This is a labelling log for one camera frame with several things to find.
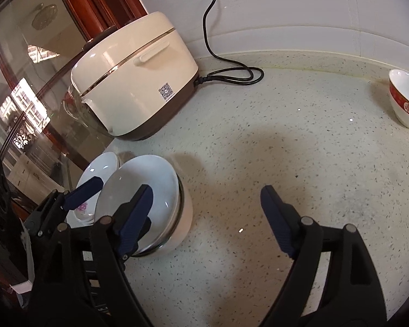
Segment red patterned bowl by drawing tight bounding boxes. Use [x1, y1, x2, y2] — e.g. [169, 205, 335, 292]
[388, 69, 409, 129]

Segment black power cable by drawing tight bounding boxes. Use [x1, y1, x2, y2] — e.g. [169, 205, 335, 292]
[194, 0, 264, 86]

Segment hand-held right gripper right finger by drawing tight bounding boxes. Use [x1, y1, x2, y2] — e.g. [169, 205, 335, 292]
[261, 184, 387, 327]

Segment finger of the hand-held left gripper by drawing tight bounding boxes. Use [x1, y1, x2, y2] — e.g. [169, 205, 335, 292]
[23, 176, 105, 239]

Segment small floral plate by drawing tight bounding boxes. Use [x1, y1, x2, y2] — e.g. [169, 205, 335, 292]
[76, 152, 121, 219]

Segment cream rice cooker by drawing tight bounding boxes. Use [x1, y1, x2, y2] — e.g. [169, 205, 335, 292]
[70, 11, 200, 142]

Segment white ceramic bowl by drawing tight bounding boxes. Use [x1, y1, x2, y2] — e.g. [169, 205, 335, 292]
[95, 154, 182, 256]
[136, 174, 194, 257]

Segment clear glass jug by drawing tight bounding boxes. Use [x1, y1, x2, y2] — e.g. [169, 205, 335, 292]
[62, 87, 104, 133]

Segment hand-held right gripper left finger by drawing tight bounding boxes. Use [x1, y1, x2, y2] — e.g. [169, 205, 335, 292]
[31, 184, 154, 327]

